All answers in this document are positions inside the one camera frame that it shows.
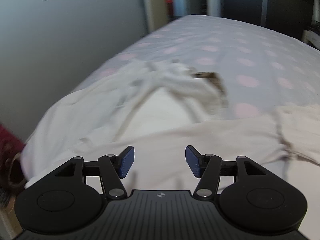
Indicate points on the wooden door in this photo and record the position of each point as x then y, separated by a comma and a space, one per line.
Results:
153, 2

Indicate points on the dark wardrobe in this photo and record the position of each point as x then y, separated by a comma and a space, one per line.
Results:
282, 2

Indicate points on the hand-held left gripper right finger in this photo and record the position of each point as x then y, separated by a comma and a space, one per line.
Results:
193, 161

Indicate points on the olive striped garment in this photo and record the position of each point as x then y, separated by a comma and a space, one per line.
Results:
217, 82

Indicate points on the bed with polka-dot sheet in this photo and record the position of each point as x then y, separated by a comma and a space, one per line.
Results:
250, 42

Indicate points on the cream long-sleeve shirt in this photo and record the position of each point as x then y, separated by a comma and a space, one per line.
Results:
212, 140

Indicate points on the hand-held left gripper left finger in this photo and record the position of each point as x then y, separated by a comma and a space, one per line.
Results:
126, 161

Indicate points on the red stool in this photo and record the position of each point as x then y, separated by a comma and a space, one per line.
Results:
169, 6

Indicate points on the pink printed bag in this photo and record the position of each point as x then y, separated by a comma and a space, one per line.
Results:
10, 150

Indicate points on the white waffle blanket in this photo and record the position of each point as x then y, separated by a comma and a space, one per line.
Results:
75, 110

